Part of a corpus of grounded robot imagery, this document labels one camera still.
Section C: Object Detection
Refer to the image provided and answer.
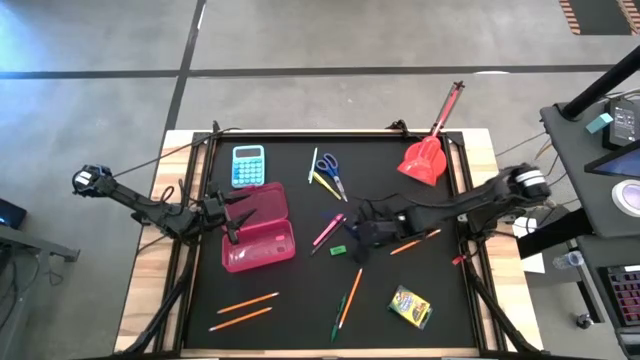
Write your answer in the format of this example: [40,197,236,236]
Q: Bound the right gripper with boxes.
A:
[344,209,409,266]

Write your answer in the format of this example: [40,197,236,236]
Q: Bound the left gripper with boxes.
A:
[201,188,258,245]

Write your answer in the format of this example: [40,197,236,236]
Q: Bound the pink plastic pencil case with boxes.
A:
[221,181,297,274]

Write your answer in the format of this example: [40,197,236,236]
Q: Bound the pink highlighter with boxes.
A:
[312,213,346,247]

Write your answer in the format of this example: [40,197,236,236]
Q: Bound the black pen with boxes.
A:
[309,217,348,257]

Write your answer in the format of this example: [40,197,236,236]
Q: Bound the yellow pencil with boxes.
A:
[313,172,343,202]

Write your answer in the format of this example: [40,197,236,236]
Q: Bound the blue handled scissors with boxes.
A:
[315,152,349,203]

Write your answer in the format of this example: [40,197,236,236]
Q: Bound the green pen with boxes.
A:
[330,293,348,343]

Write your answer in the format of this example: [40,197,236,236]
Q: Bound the yellow green crayon box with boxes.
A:
[387,285,434,331]

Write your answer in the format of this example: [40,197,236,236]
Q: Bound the white pen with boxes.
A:
[307,146,319,185]

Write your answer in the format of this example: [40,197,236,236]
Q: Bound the light blue calculator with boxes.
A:
[231,144,267,189]

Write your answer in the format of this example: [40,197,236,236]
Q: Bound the black table mat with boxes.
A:
[184,135,476,350]

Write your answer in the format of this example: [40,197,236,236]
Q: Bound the black table support strut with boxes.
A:
[462,257,544,357]
[119,239,201,357]

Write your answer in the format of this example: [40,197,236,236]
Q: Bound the white paper sheet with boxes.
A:
[514,217,547,275]

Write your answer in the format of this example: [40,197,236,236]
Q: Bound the black desk crossbar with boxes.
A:
[517,207,594,260]

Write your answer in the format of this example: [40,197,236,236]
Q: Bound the clear water bottle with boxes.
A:
[552,250,585,270]

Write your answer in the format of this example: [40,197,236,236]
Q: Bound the dark grey side desk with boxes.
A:
[539,99,640,239]

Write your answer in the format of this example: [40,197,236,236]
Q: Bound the dark screen device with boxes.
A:
[0,198,28,230]

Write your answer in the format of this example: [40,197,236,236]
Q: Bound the dark keyboard shelf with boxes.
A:
[567,234,640,360]

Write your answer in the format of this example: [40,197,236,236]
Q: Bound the small teal block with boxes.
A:
[585,112,614,135]

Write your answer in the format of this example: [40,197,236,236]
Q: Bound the dark tablet screen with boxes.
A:
[584,152,640,179]

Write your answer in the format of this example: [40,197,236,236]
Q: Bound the backlit computer keyboard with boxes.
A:
[597,263,640,329]

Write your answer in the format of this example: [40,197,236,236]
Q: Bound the white round puck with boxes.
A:
[611,178,640,219]

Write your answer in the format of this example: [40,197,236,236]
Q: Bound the black round pole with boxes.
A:
[562,44,640,121]

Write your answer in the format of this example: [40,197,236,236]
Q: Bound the black power adapter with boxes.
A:
[602,97,639,151]

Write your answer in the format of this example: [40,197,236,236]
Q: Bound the dark rug with striped edges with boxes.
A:
[558,0,640,36]

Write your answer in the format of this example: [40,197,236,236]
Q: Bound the black taut cable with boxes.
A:
[112,127,241,179]

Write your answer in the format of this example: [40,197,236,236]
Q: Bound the black aluminium table frame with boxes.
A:
[177,128,489,354]

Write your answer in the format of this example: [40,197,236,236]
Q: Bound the red dustpan with handle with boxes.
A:
[397,81,466,187]

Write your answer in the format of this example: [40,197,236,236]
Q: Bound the grey floor cable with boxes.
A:
[494,130,549,159]

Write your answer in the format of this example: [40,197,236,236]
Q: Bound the grey metal desk frame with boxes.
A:
[0,224,81,360]

